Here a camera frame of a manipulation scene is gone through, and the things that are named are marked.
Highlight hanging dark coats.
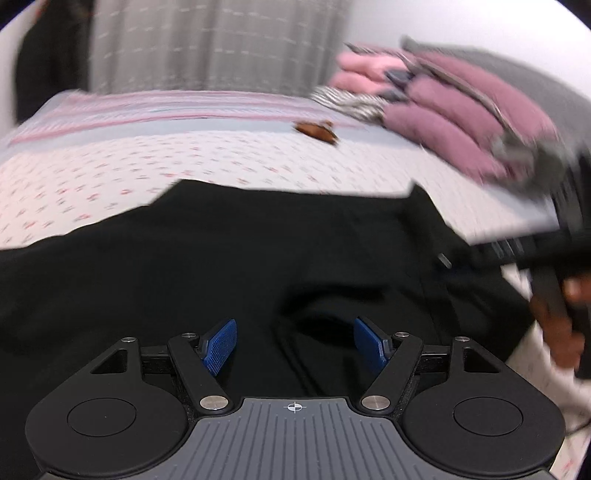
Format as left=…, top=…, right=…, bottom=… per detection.
left=14, top=0, right=95, bottom=125

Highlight grey star print curtain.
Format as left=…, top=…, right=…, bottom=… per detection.
left=88, top=0, right=352, bottom=97

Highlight grey white striped cloth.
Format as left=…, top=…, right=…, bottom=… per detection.
left=310, top=85, right=389, bottom=125

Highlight light pink fleece garment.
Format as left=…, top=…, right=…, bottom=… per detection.
left=330, top=50, right=416, bottom=93

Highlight pink striped blanket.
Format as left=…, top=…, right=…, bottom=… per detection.
left=9, top=90, right=352, bottom=146

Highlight black pants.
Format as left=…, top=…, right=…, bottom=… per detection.
left=0, top=179, right=546, bottom=480

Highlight brown hair claw clip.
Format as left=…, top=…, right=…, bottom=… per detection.
left=295, top=120, right=340, bottom=147

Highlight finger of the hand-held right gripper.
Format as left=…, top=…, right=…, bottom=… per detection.
left=436, top=237, right=525, bottom=271

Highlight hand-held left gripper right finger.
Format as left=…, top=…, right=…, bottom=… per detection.
left=355, top=316, right=502, bottom=411

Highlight person's right hand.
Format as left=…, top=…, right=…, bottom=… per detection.
left=529, top=278, right=591, bottom=369

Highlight grey blue folded garment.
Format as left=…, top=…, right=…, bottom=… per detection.
left=385, top=69, right=414, bottom=100

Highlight mauve velvet quilt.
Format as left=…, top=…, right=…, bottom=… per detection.
left=383, top=48, right=561, bottom=185

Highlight grey pillow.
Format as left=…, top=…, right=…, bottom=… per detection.
left=402, top=36, right=591, bottom=139

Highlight cherry print bed sheet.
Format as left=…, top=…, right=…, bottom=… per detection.
left=0, top=129, right=591, bottom=480

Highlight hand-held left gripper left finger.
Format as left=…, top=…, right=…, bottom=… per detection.
left=91, top=318, right=238, bottom=413

